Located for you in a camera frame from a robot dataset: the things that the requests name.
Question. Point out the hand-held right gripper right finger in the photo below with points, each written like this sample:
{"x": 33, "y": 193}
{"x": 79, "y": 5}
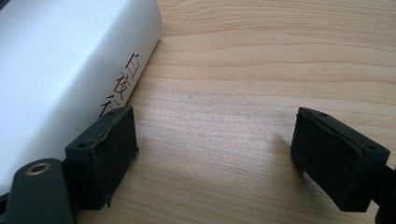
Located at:
{"x": 333, "y": 161}

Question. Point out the white book with red band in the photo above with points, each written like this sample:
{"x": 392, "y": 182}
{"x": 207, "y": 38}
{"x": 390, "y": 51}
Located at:
{"x": 62, "y": 62}

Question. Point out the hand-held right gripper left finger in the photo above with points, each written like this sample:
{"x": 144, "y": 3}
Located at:
{"x": 106, "y": 161}

